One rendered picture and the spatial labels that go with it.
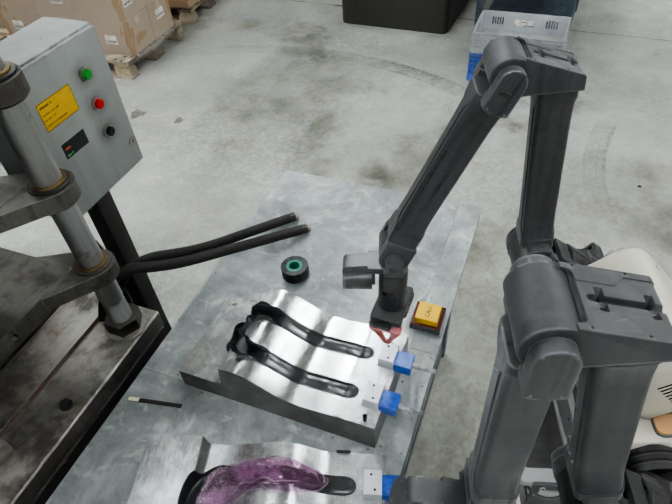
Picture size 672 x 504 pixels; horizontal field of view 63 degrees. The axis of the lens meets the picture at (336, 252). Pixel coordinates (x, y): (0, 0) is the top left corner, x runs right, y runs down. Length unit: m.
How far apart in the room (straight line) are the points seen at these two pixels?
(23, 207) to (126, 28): 3.47
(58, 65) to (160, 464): 0.92
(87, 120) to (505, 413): 1.25
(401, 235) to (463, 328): 1.57
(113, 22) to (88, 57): 3.18
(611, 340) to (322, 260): 1.24
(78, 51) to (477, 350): 1.82
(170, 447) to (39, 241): 2.30
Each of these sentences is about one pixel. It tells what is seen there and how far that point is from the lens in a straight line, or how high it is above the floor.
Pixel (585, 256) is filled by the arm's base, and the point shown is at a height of 1.24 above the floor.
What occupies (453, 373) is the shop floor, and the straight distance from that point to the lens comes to 2.37.
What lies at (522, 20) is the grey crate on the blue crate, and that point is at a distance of 4.40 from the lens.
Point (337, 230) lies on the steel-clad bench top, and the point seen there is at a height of 0.80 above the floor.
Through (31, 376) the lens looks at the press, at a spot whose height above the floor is 0.79.
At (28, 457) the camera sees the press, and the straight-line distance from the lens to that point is 1.54.
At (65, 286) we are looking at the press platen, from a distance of 1.46.
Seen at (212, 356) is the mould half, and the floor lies 0.86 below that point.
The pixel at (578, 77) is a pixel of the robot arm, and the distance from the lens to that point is 0.84.
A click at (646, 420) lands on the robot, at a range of 0.94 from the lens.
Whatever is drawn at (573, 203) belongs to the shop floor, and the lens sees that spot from 3.22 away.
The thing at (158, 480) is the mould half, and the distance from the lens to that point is 1.24.
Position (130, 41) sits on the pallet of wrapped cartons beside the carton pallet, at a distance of 4.71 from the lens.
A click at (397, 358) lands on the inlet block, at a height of 0.90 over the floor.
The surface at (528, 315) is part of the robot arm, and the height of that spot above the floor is 1.62.
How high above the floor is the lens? 1.98
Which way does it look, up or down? 45 degrees down
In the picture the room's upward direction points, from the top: 5 degrees counter-clockwise
